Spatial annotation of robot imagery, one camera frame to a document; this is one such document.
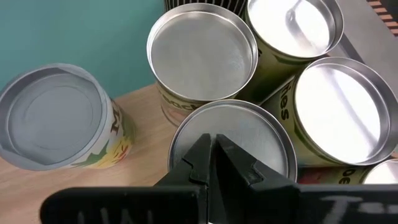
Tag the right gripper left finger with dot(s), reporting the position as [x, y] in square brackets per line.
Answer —
[183, 177]

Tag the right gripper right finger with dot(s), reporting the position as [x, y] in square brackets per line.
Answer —
[248, 186]

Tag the silver lidded tin can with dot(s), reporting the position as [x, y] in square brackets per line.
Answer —
[248, 130]

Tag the red green tin can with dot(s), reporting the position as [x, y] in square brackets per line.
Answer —
[329, 175]

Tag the cherries tin can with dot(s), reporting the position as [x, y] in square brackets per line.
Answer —
[339, 112]

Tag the peaches tin can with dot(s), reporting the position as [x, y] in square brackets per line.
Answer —
[202, 53]

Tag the white carrots tin can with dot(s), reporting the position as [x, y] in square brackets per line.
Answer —
[53, 118]

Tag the yellow green blue tin can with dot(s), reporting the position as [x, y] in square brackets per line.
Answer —
[292, 28]

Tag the potted plant striped pot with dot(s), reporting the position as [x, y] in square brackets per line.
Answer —
[202, 2]

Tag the orange black hazard tape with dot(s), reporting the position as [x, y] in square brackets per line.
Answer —
[385, 15]

